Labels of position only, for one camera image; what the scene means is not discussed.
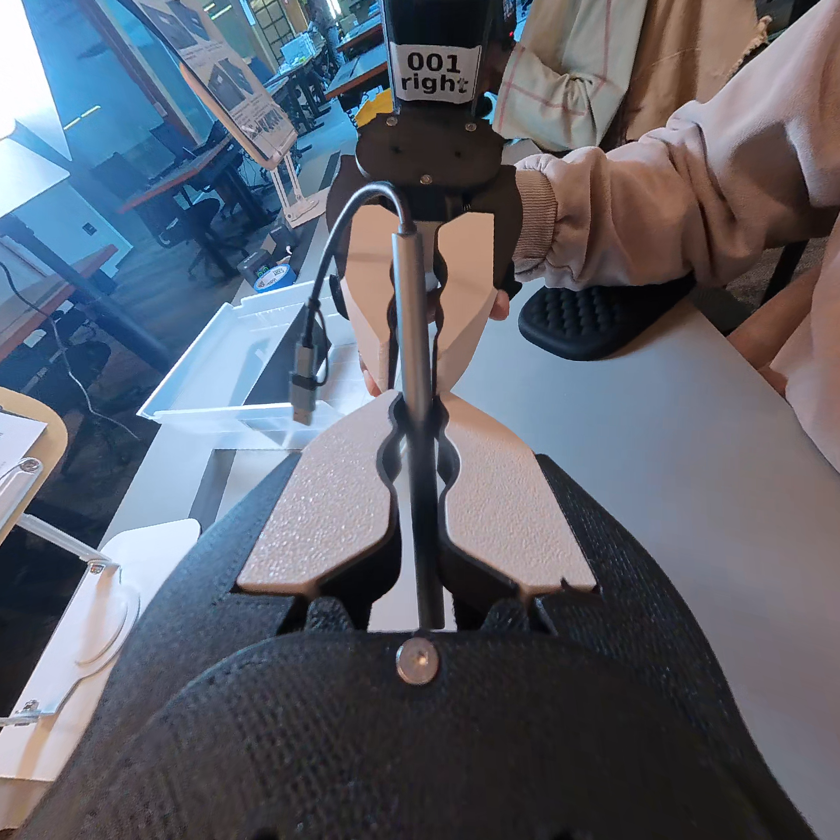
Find black office chair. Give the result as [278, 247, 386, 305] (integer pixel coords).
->
[154, 197, 227, 280]

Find beige plaid cloth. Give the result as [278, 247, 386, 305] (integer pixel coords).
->
[493, 0, 772, 153]

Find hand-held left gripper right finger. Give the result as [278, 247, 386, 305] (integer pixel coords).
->
[430, 392, 598, 598]

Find clear plastic bin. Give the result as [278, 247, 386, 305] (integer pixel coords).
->
[136, 279, 368, 450]

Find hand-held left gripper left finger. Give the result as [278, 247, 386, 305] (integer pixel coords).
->
[235, 389, 404, 597]

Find wooden top desk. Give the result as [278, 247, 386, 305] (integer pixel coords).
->
[92, 134, 277, 280]
[0, 213, 175, 375]

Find black multi-port usb hub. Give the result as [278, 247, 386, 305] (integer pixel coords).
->
[392, 231, 448, 632]

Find person's right hand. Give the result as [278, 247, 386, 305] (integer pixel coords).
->
[357, 289, 511, 398]

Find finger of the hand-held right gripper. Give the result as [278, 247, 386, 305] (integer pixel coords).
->
[343, 200, 401, 395]
[419, 212, 497, 396]

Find person's right forearm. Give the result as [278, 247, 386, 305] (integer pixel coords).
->
[512, 0, 840, 293]

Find black bumpy wrist rest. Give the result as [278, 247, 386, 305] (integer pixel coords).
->
[518, 272, 698, 362]

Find instruction board on stand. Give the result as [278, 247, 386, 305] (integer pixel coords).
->
[125, 0, 329, 227]

